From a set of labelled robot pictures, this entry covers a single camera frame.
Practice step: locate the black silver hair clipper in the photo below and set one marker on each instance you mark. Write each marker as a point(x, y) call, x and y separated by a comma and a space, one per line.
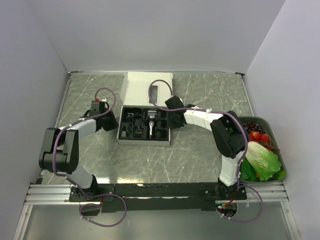
point(151, 117)

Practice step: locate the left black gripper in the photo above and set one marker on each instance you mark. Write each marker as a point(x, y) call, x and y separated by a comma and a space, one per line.
point(114, 125)

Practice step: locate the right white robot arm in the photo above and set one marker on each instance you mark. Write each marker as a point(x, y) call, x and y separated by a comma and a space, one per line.
point(228, 133)

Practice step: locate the fake dark grapes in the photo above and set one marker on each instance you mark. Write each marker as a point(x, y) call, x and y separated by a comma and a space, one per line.
point(253, 127)

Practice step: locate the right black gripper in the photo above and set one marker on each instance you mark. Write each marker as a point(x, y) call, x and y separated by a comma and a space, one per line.
point(172, 125)

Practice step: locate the fake green lettuce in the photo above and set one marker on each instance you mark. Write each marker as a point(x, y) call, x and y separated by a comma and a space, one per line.
point(259, 164)

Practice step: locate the white hair clipper kit box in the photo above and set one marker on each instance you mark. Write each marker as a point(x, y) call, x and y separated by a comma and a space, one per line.
point(140, 92)

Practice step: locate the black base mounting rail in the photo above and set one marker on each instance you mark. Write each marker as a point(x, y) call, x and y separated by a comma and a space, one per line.
point(113, 197)

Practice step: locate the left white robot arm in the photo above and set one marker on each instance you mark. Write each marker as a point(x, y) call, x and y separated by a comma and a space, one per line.
point(60, 152)

